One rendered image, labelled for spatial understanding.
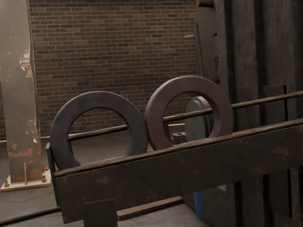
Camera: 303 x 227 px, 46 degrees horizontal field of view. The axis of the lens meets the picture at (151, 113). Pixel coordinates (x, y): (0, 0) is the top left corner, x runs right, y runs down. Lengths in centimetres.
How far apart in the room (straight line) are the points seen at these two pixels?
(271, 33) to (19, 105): 239
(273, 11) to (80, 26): 583
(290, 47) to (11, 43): 253
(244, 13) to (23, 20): 222
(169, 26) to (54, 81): 242
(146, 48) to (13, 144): 428
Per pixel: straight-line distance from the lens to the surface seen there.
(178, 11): 730
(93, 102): 68
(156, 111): 70
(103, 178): 67
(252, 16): 129
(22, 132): 322
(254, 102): 85
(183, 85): 72
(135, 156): 68
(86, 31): 687
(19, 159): 326
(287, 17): 113
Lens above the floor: 75
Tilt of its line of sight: 4 degrees down
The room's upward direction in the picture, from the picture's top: 4 degrees counter-clockwise
